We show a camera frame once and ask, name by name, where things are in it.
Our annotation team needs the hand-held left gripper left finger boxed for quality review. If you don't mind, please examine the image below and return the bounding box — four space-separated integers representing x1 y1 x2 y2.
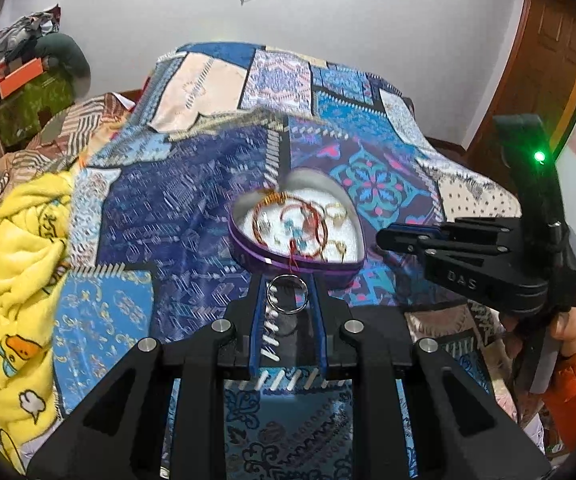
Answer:
25 276 269 480

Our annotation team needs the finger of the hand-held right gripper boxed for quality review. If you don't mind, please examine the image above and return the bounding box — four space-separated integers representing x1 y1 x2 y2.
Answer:
375 225 501 307
398 216 521 245

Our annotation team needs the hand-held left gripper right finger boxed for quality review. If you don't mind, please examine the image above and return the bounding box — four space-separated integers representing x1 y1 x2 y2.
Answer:
312 277 553 480

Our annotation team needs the silver ring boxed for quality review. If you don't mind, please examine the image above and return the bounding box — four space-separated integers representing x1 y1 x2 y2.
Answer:
266 275 311 316

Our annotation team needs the purple heart-shaped tin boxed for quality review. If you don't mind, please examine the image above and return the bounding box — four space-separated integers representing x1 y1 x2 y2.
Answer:
228 169 369 286

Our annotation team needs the red string bracelet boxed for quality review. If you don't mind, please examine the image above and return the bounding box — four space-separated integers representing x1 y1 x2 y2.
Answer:
280 202 321 266

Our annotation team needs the copper bangle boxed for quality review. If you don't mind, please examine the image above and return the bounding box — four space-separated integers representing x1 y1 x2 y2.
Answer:
252 191 329 262

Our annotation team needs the person's right hand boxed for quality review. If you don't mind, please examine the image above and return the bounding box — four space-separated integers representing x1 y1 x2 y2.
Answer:
552 309 576 359

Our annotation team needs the blue patchwork blanket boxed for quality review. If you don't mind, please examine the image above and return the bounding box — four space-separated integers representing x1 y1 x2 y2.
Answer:
50 42 523 480

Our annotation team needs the wooden door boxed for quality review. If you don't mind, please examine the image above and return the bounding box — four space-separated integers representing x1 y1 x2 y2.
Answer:
460 0 576 162

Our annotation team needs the yellow fleece blanket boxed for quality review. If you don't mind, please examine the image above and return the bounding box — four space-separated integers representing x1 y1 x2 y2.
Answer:
0 172 75 476

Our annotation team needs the striped brown blanket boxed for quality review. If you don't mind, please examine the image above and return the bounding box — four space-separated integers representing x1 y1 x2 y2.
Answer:
0 91 138 201

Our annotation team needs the green patterned cloth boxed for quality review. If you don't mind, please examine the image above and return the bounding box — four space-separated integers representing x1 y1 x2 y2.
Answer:
0 67 77 143

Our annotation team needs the orange box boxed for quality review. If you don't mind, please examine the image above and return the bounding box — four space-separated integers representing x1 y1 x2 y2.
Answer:
0 56 45 99

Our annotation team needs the pile of clothes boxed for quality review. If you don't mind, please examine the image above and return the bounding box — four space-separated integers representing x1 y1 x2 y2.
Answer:
0 4 62 63

